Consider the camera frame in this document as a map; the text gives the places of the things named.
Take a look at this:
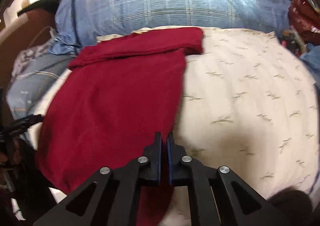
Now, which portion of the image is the red sweater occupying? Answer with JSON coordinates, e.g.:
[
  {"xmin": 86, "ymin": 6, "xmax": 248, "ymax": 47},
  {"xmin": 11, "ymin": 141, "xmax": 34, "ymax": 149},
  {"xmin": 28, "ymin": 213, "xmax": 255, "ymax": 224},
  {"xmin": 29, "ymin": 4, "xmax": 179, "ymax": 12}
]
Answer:
[{"xmin": 35, "ymin": 27, "xmax": 203, "ymax": 225}]

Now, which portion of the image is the grey star-print bedsheet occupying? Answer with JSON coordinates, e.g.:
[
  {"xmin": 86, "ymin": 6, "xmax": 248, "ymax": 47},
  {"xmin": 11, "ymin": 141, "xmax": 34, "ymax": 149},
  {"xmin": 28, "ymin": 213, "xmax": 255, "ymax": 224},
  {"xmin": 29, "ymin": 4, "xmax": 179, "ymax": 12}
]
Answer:
[{"xmin": 6, "ymin": 40, "xmax": 75, "ymax": 119}]

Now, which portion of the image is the cream leaf-print pillow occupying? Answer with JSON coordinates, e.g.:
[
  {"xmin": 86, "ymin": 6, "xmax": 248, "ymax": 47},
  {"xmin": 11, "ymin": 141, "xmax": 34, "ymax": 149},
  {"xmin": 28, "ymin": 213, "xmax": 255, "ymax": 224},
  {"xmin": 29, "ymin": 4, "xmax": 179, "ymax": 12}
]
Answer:
[{"xmin": 27, "ymin": 25, "xmax": 318, "ymax": 226}]

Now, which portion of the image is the black cloth on headboard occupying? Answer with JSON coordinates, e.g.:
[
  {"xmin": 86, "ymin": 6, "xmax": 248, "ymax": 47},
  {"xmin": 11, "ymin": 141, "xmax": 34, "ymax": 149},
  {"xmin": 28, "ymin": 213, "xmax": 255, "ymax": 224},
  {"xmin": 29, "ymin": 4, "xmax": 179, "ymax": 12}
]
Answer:
[{"xmin": 17, "ymin": 0, "xmax": 60, "ymax": 17}]

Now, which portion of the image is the blue plaid quilt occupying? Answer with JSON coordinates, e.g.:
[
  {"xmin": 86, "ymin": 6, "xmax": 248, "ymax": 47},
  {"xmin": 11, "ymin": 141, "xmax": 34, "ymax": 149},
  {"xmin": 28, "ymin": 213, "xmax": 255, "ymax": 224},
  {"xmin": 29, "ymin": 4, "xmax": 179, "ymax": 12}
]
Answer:
[{"xmin": 49, "ymin": 0, "xmax": 292, "ymax": 55}]

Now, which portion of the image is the clutter pile beside bed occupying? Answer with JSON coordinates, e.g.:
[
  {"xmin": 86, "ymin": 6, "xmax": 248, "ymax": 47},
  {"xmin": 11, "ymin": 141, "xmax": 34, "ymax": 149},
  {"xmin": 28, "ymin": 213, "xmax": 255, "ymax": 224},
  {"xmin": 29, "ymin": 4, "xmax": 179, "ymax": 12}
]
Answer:
[{"xmin": 280, "ymin": 30, "xmax": 319, "ymax": 72}]

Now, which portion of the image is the red shiny plastic bag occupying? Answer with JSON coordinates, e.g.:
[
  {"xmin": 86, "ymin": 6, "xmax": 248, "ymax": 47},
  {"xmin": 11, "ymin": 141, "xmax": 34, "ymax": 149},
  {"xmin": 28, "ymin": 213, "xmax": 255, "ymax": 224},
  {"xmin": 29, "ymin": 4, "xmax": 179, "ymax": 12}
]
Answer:
[{"xmin": 288, "ymin": 0, "xmax": 319, "ymax": 44}]

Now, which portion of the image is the white charger cable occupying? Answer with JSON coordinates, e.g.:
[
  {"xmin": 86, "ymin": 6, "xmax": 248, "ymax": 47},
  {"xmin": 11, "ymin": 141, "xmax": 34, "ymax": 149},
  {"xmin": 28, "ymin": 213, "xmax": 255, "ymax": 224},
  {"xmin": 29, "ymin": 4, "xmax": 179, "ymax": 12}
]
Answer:
[{"xmin": 27, "ymin": 26, "xmax": 57, "ymax": 49}]

